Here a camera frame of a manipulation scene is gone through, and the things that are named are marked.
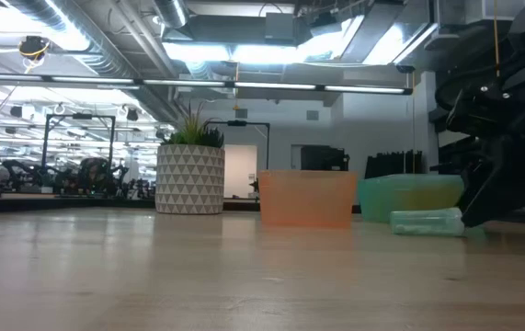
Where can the long LED light bar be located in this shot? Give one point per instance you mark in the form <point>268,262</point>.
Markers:
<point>271,85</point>

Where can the succulent in white patterned pot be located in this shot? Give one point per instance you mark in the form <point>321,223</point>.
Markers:
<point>188,184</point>

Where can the black machine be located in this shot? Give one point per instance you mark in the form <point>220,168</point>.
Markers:
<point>322,158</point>

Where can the orange translucent plastic bin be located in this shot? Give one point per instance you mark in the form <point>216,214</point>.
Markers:
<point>305,197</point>

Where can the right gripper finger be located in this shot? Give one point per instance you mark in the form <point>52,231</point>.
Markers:
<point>489,184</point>

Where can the silver round air duct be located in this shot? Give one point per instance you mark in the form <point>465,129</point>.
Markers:
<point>172,11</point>

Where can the clear teal pill bottle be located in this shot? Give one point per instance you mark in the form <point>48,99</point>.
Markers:
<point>427,223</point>

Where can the bright ceiling light panel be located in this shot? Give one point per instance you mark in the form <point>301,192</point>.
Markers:
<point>266,53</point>

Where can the black background rig frame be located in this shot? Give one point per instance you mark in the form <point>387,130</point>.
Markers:
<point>80,116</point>
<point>236,122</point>

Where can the green translucent plastic bin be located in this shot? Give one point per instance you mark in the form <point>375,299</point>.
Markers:
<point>404,197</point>

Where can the black aluminium rig frame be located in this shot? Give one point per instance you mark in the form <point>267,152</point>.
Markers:
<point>60,205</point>

